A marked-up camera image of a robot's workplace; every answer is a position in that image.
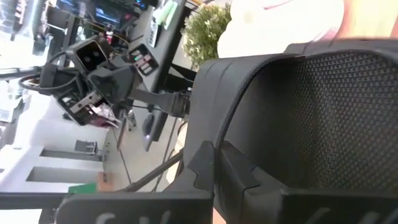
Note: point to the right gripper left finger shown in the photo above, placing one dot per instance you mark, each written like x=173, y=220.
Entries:
x=200, y=174

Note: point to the green potted plant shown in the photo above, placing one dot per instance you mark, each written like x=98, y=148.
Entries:
x=205, y=34

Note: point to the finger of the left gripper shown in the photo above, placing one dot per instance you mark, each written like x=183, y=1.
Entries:
x=161, y=101

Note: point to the black aluminium table frame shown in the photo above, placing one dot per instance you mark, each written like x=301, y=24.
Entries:
x=155, y=174

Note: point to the black foam slide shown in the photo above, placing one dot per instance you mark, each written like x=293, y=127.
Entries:
x=311, y=118

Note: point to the pink foam slide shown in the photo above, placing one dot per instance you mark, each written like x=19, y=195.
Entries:
x=280, y=25

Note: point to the black computer mouse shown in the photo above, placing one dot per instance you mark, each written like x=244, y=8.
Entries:
x=148, y=124

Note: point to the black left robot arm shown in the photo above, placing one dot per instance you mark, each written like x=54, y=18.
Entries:
x=46, y=81

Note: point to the computer monitor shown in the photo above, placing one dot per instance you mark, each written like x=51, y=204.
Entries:
x=107, y=17

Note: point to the dark desk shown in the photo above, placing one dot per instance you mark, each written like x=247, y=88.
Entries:
x=168, y=62

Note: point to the white cabinet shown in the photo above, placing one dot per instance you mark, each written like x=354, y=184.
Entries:
x=46, y=149

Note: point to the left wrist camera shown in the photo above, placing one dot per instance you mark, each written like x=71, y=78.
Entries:
x=91, y=54

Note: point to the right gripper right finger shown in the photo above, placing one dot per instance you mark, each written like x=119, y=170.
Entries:
x=242, y=193

